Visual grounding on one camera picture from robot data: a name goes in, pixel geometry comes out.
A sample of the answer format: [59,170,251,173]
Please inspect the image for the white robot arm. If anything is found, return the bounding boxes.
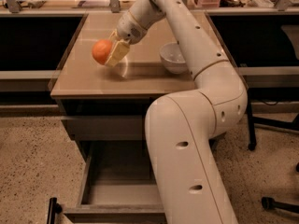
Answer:
[103,0,248,224]

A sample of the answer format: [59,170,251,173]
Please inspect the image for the white bowl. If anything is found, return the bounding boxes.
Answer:
[160,42,188,75]

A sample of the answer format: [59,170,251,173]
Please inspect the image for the orange fruit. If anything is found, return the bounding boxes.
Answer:
[92,39,112,64]

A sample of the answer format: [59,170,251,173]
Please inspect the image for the closed top drawer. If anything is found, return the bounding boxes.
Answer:
[62,116,144,141]

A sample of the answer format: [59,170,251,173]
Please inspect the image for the grey drawer cabinet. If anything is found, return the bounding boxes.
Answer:
[48,10,249,161]

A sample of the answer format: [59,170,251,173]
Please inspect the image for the black chair base leg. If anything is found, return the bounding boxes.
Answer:
[262,197,299,214]

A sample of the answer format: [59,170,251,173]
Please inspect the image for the open middle drawer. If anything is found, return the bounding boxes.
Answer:
[64,141,166,224]

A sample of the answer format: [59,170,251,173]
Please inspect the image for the black stand leg with caster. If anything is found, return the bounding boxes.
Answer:
[246,101,257,151]

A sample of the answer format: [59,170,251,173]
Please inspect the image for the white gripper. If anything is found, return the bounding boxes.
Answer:
[105,11,147,67]

